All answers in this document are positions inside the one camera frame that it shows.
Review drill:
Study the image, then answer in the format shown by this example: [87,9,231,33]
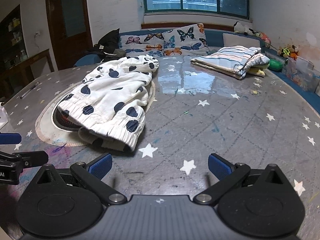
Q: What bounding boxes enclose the dark wooden door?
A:
[46,0,93,70]

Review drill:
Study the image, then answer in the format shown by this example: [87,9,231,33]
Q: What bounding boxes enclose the colourful toy pile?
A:
[277,44,299,60]

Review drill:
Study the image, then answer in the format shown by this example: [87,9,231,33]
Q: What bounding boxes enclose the white navy polka dot garment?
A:
[57,55,159,151]

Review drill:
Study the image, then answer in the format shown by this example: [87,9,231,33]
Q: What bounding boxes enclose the black white plush toy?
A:
[234,21,260,37]

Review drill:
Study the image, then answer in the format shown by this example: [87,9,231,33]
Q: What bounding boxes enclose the green toy ball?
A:
[268,59,283,72]

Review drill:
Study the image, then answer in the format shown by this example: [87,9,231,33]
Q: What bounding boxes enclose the butterfly print cushion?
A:
[118,23,209,57]

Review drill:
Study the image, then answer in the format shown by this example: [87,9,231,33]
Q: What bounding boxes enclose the round induction cooker in table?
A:
[35,81,157,147]

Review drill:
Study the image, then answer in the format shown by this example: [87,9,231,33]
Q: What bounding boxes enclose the yellow cloth under blanket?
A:
[247,63,270,77]

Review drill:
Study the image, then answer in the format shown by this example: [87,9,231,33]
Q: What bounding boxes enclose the clear plastic storage box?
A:
[286,57,319,93]

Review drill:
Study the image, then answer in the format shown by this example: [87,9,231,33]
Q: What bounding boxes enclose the folded striped blanket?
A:
[190,46,270,80]

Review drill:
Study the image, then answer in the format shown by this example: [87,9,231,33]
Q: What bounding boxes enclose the black bag on sofa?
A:
[85,28,126,62]

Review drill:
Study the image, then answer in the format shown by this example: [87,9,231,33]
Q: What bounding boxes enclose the grey plain cushion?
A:
[223,33,260,48]

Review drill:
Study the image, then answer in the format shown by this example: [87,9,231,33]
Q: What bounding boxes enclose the dark shelf with bottles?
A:
[1,5,28,69]

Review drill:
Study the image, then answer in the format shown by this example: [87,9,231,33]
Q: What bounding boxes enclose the pen on table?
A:
[20,82,40,99]

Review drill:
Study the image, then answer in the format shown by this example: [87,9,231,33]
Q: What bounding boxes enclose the blue sofa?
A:
[75,28,320,112]

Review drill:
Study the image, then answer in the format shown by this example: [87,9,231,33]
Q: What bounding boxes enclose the dark wooden side table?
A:
[1,49,55,98]

